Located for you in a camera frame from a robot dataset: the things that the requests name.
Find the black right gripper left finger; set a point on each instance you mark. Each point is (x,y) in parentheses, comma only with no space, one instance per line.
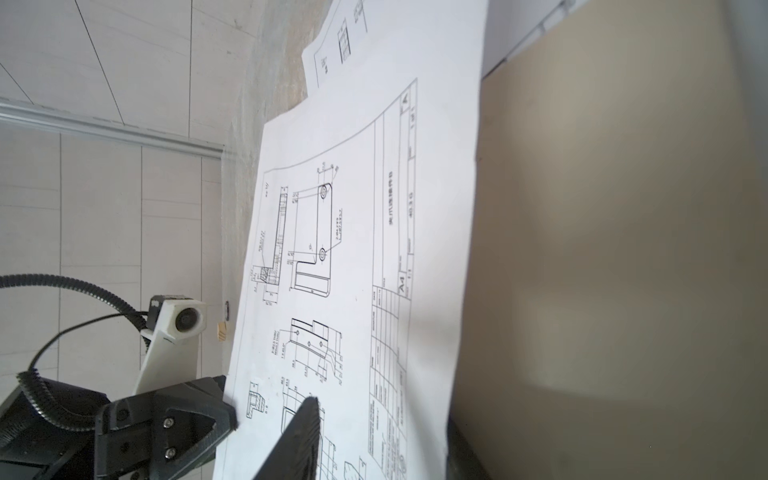
(295,455)

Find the small wooden block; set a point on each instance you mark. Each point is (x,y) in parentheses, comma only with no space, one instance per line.
(222,331)

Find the beige cardboard folder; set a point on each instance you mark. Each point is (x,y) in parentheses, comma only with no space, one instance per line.
(615,320)

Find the technical drawing sheet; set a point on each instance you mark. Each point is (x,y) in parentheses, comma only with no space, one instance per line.
(341,36)
(355,272)

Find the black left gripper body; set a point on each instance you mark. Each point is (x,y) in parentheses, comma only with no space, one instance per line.
(162,434)

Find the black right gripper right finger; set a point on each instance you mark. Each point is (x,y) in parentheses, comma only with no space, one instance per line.
(462,463)

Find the aluminium corner frame post left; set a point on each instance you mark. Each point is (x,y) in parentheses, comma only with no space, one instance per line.
(48,119)

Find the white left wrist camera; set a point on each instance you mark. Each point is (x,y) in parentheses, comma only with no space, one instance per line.
(174,325)

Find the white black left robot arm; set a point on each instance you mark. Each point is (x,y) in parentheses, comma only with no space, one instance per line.
(33,448)

